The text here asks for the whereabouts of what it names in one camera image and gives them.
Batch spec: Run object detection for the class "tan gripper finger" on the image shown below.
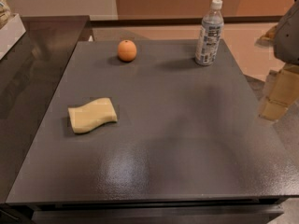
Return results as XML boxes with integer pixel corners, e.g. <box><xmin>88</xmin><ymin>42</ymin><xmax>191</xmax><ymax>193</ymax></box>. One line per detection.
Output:
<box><xmin>261</xmin><ymin>25</ymin><xmax>277</xmax><ymax>42</ymax></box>
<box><xmin>259</xmin><ymin>63</ymin><xmax>299</xmax><ymax>121</ymax></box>

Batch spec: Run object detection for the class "white box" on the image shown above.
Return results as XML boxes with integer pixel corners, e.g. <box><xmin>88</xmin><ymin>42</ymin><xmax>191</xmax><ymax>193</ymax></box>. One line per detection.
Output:
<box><xmin>0</xmin><ymin>14</ymin><xmax>26</xmax><ymax>60</ymax></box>

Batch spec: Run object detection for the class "yellow wavy sponge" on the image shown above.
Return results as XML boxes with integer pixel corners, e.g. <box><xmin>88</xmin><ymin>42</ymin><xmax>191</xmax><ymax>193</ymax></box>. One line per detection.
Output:
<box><xmin>68</xmin><ymin>98</ymin><xmax>118</xmax><ymax>134</ymax></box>

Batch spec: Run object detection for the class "clear plastic water bottle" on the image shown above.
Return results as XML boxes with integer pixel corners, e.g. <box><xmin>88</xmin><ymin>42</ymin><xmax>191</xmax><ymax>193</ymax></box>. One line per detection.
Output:
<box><xmin>195</xmin><ymin>0</ymin><xmax>224</xmax><ymax>65</ymax></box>

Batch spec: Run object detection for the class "orange fruit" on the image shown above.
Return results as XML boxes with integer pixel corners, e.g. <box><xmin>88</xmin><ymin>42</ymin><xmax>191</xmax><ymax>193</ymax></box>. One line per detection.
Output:
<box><xmin>118</xmin><ymin>40</ymin><xmax>137</xmax><ymax>62</ymax></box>

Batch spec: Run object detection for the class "dark side table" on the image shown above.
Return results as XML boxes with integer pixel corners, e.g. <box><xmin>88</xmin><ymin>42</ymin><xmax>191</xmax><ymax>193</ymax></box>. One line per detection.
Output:
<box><xmin>0</xmin><ymin>15</ymin><xmax>93</xmax><ymax>205</ymax></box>

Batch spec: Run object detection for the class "bagged item on box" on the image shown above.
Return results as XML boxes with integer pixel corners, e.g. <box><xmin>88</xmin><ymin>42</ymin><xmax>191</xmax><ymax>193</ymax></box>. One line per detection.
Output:
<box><xmin>0</xmin><ymin>0</ymin><xmax>11</xmax><ymax>29</ymax></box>

